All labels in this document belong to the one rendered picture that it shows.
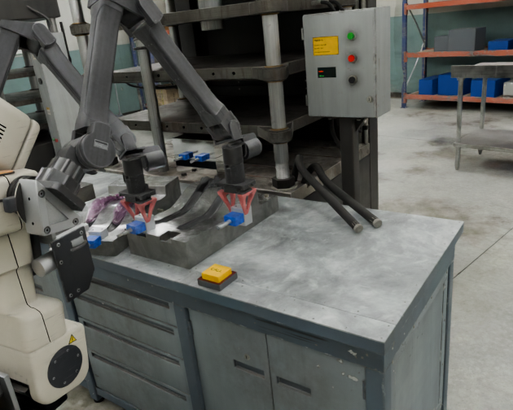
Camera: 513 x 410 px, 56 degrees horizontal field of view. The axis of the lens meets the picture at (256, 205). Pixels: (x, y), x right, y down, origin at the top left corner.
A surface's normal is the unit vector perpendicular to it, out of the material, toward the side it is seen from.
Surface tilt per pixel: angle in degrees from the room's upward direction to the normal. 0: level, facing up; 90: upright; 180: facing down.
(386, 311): 0
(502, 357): 0
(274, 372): 90
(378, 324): 0
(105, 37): 74
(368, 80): 90
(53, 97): 90
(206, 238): 90
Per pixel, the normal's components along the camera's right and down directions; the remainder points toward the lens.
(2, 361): -0.47, 0.22
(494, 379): -0.10, -0.93
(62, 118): 0.68, 0.19
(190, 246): 0.82, 0.13
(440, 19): -0.72, 0.31
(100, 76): 0.69, -0.10
